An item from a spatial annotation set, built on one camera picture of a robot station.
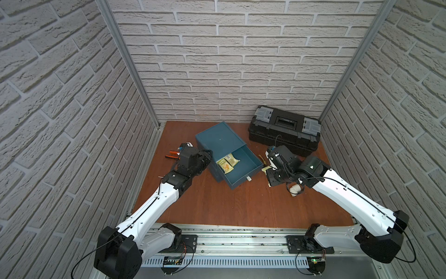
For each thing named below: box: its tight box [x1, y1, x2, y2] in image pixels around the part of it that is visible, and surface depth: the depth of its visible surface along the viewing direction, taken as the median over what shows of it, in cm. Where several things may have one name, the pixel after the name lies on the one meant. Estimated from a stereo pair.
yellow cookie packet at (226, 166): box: [215, 157, 235, 175], surface depth 82 cm
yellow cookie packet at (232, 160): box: [224, 152, 241, 167], surface depth 84 cm
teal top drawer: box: [216, 143, 264, 190], surface depth 82 cm
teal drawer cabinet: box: [195, 121, 261, 182], surface depth 84 cm
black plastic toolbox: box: [248, 105, 322, 159], surface depth 99 cm
